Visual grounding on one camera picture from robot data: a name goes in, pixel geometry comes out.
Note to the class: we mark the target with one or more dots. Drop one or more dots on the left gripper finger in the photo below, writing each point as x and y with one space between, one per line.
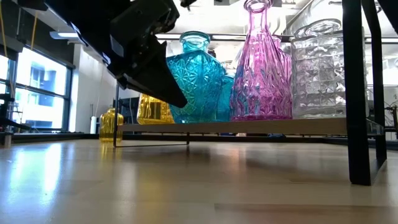
155 77

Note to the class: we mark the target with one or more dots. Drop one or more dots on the tall yellow ribbed glass vase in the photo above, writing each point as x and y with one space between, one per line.
152 112

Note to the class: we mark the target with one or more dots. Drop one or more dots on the square teal glass vase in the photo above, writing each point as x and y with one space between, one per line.
199 87

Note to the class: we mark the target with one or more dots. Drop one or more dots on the small yellow glass bottle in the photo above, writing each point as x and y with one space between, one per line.
109 124

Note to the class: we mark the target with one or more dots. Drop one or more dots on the tall pink glass vase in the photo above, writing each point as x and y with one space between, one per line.
261 77

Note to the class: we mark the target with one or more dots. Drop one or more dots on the pink ribbed glass vase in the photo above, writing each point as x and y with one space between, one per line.
284 56

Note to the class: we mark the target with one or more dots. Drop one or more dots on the square clear diamond-cut vase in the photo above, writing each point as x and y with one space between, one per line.
317 77

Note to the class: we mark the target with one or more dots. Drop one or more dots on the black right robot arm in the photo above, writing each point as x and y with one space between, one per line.
391 9

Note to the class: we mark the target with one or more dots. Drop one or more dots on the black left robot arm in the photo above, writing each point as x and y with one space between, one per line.
71 15

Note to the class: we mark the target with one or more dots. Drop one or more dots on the wooden shelf with black legs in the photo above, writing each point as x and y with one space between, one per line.
248 127

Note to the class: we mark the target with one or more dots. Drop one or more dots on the white cylinder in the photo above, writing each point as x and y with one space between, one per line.
93 124

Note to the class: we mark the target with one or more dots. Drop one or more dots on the long linear ceiling light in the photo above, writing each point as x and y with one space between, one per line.
227 37

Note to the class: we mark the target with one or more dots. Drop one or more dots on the large window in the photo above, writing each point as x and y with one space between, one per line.
40 93

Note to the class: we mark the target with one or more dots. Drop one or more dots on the black round ceiling camera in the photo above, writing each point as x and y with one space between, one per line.
212 53

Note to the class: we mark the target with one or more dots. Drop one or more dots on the black aluminium table frame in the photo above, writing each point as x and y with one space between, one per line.
62 137

